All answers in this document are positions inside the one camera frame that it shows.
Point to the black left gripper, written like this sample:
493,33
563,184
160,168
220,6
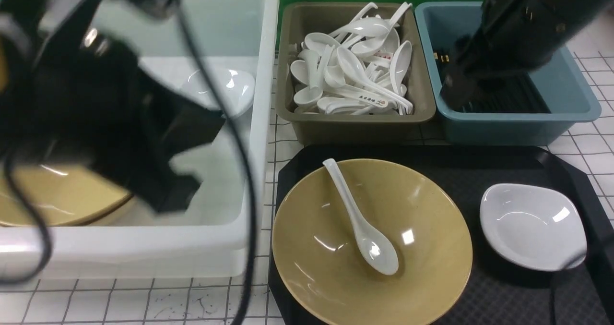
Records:
107,114

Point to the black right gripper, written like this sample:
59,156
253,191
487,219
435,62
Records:
470,57

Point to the white square sauce dish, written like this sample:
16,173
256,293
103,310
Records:
533,227

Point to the white ceramic soup spoon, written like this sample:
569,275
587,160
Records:
373,245

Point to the yellow noodle bowl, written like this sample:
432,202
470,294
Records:
318,260

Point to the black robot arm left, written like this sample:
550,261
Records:
37,31

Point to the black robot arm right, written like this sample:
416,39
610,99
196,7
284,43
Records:
514,37

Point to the bundle of black chopsticks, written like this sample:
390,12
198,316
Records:
511,95

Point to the blue plastic chopstick bin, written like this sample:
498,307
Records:
559,85

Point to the pile of white spoons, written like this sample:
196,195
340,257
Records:
358,69

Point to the white sauce dish in tub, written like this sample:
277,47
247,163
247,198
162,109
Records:
235,87

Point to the large white plastic tub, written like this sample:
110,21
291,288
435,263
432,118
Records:
210,238

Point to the olive plastic spoon bin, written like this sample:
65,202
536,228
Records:
302,18

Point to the black plastic serving tray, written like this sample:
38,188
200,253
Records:
498,292

